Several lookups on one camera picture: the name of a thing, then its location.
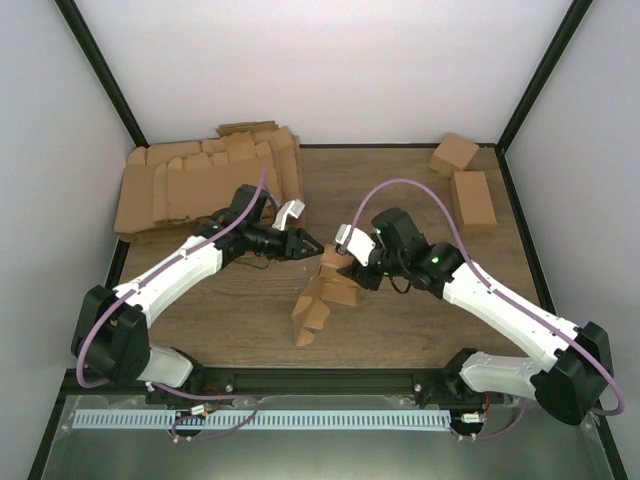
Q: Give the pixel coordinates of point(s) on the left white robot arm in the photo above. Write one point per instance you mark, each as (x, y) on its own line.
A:
(112, 333)

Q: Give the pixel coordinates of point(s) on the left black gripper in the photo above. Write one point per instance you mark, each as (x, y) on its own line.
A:
(296, 248)

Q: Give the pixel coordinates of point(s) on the light blue slotted cable duct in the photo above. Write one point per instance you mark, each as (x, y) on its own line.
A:
(298, 420)

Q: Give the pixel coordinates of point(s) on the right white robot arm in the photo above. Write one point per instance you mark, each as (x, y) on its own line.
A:
(564, 367)

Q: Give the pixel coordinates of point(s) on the cardboard box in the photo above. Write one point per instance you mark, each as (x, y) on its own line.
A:
(326, 285)
(472, 202)
(453, 154)

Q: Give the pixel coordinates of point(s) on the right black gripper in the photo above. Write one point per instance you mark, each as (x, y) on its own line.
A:
(360, 277)

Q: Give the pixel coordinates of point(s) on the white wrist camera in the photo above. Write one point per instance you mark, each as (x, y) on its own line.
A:
(355, 242)
(289, 210)

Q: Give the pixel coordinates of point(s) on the stack of flat cardboard blanks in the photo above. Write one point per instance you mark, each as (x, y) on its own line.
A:
(182, 182)

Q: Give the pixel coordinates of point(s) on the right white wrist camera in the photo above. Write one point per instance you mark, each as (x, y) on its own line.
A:
(355, 242)

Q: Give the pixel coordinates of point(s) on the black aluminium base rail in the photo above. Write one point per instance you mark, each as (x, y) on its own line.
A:
(425, 386)

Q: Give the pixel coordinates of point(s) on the black frame post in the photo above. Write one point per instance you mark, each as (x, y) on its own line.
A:
(560, 41)
(93, 54)

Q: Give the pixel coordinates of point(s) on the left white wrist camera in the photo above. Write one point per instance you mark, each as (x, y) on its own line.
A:
(289, 210)

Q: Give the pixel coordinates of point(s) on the black frame post right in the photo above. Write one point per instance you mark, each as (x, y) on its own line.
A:
(560, 41)

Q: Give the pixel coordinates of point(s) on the black frame post left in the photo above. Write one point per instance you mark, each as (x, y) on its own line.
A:
(93, 54)

